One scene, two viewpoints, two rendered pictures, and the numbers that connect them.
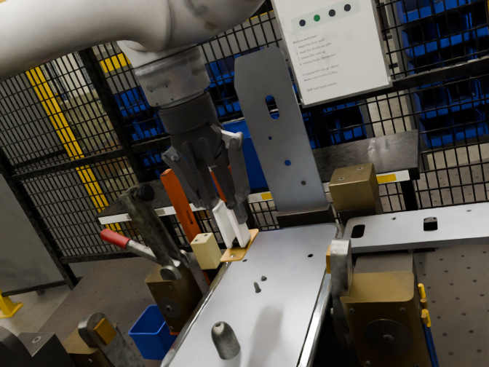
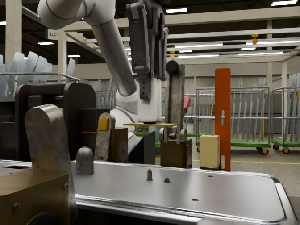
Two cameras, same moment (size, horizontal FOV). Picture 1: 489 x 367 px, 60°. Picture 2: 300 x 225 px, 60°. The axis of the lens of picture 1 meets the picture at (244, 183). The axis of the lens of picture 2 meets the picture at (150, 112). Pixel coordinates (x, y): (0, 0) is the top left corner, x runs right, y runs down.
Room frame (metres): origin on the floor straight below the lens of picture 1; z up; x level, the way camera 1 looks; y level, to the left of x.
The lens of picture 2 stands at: (0.53, -0.38, 1.11)
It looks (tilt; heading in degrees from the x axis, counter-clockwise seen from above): 0 degrees down; 83
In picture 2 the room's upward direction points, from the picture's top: straight up
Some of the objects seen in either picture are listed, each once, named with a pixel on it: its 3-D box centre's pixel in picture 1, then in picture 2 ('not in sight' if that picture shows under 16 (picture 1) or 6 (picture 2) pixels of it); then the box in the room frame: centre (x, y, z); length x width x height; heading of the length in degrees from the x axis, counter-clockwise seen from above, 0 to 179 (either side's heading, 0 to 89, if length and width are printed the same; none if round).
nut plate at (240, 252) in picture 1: (239, 242); (149, 122); (0.59, 0.04, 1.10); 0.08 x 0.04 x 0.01; 151
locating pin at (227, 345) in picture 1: (225, 341); (84, 164); (0.48, 0.10, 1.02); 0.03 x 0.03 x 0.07
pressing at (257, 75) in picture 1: (279, 136); not in sight; (0.82, -0.10, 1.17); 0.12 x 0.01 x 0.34; 61
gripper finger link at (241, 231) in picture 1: (238, 223); (147, 100); (0.58, 0.03, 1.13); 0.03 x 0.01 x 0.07; 151
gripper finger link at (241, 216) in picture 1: (243, 206); (143, 82); (0.58, 0.01, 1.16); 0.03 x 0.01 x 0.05; 61
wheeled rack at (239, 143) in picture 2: not in sight; (230, 120); (3.75, 6.60, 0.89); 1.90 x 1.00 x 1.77; 159
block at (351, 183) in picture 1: (370, 247); not in sight; (0.77, -0.21, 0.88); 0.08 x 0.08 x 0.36; 61
